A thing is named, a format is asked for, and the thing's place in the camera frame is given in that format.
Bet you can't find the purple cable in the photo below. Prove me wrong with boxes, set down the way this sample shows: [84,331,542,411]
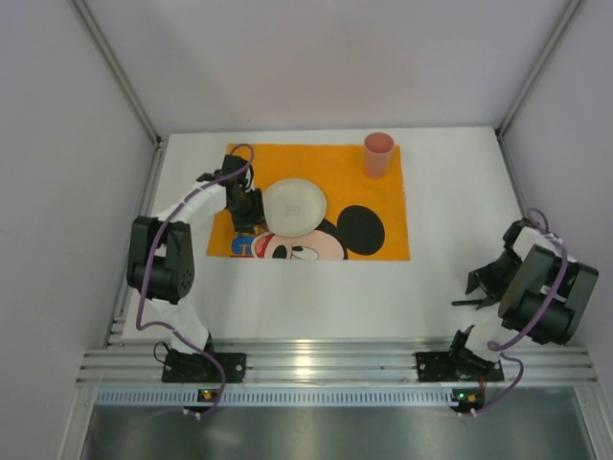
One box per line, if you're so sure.
[135,143,255,418]
[471,207,571,417]

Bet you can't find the right aluminium corner post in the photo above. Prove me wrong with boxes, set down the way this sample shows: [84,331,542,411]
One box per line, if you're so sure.
[495,0,588,140]

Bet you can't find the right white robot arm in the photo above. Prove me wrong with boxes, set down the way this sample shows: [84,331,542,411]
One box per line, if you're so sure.
[449,218,600,380]

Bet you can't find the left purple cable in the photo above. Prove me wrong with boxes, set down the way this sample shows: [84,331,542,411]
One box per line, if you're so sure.
[135,143,255,418]

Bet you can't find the white round plate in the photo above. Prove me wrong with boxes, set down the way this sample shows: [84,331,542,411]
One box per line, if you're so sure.
[262,178,327,238]

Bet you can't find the left aluminium corner post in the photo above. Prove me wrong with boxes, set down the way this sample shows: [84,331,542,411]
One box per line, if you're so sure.
[71,0,162,145]

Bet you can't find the aluminium corner post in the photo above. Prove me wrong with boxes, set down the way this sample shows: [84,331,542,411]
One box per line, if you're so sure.
[71,0,162,145]
[495,0,588,140]

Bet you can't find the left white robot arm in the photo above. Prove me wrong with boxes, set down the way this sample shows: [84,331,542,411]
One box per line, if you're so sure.
[126,152,265,385]

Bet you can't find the pink plastic cup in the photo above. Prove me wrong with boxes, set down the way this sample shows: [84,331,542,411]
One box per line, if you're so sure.
[364,132,396,178]

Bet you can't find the orange Mickey Mouse placemat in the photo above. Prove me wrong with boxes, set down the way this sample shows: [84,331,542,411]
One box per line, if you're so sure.
[207,144,410,261]

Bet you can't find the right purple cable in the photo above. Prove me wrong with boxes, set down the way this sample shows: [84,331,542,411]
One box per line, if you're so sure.
[471,207,571,417]

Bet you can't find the aluminium mounting rail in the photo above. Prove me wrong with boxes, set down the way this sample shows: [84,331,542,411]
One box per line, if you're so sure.
[77,339,598,386]

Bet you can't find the perforated cable duct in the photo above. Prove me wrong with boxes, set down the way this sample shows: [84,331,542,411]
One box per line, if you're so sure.
[96,386,484,408]

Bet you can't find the green handled spoon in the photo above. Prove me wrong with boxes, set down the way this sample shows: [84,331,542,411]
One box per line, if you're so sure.
[451,299,486,307]

